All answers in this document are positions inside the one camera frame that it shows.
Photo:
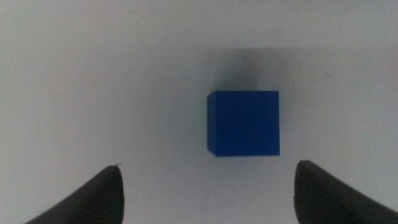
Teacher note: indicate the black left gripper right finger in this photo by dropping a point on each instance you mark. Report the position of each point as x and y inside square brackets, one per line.
[323, 202]

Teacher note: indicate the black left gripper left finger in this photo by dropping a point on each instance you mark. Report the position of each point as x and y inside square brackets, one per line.
[96, 202]

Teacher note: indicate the blue cube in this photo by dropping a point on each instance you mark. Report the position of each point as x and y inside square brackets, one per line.
[244, 124]

